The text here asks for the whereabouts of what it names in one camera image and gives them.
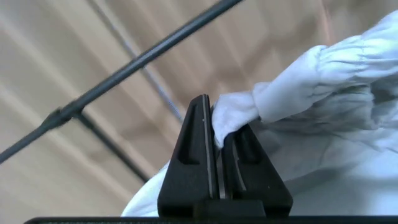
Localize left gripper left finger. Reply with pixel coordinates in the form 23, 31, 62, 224
157, 93, 219, 218

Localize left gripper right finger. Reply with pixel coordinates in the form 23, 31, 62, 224
217, 123, 294, 218

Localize pale grey shorts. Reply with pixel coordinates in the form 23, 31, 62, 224
120, 9, 398, 218

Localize grey curtain pull rod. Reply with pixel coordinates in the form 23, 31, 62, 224
86, 0, 185, 123

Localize black clothes rack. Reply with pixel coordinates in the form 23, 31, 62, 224
0, 0, 244, 184

